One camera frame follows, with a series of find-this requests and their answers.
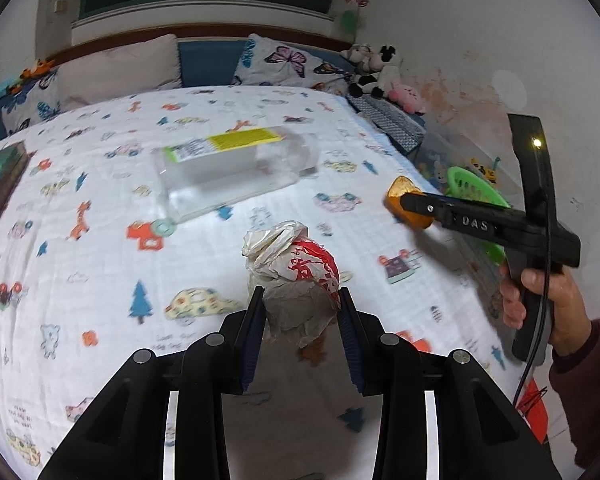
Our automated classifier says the beige pillow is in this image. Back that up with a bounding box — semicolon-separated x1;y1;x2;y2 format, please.
55;34;183;106

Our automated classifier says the pink plush toy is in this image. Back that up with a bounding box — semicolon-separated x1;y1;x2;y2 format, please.
387;82;431;113

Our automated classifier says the black and white plush toy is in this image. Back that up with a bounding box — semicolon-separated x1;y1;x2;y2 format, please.
340;42;406;98

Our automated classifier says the clear storage box with toys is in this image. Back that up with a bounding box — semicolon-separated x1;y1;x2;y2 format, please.
415;130;511;196

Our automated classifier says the grey patterned cloth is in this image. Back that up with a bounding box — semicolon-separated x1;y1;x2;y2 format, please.
347;94;426;156

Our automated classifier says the person's right forearm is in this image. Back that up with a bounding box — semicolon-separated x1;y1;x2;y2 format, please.
547;317;600;480

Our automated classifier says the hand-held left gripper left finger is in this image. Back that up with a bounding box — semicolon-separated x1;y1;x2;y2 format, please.
37;285;268;480

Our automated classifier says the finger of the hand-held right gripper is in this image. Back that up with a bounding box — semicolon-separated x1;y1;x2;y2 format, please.
399;191;446;223

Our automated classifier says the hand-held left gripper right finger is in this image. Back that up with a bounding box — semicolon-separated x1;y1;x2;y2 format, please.
336;287;563;480

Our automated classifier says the large butterfly print pillow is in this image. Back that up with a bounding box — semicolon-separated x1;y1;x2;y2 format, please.
232;34;356;96

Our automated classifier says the person's right hand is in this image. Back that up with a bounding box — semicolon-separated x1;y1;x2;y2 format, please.
499;262;593;358

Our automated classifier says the blue padded headboard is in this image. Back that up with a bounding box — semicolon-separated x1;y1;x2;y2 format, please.
176;40;248;88

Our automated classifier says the green plastic basket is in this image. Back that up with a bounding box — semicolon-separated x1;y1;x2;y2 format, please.
445;166;512;266

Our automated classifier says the paper wrapper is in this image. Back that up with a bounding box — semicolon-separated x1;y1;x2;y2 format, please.
242;220;342;351

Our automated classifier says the clear plastic box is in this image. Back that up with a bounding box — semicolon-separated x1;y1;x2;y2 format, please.
152;127;323;223

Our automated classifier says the small butterfly print pillow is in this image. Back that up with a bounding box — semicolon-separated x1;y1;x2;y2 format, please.
0;67;63;133

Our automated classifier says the red sheet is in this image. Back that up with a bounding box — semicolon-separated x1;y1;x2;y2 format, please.
517;377;553;443

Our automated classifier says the printed white bed sheet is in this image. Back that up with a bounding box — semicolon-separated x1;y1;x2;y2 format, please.
0;85;551;480

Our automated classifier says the wooden headboard ledge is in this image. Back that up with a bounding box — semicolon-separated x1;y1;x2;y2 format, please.
45;22;353;68

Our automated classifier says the orange toy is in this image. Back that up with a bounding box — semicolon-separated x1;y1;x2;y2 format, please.
20;57;57;81

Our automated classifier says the orange peel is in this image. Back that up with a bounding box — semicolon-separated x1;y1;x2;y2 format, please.
384;175;438;231

